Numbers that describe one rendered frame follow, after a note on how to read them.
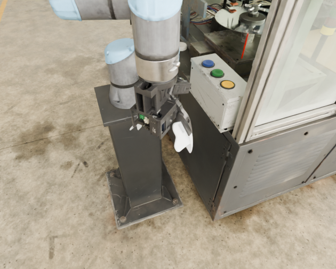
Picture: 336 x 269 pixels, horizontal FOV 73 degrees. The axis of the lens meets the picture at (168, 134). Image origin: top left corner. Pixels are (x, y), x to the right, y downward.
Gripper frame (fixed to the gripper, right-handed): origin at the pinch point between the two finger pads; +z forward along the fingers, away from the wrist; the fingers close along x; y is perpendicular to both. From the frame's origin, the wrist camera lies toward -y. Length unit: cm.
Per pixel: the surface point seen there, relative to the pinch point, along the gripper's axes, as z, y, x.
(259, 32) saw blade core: -4, -66, 5
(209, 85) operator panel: 3.9, -32.5, -1.3
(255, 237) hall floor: 91, -31, 40
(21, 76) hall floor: 91, -70, -222
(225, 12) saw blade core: -4, -80, -15
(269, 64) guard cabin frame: -13.5, -24.1, 15.9
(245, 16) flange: -5, -77, -5
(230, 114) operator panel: 8.3, -27.0, 9.4
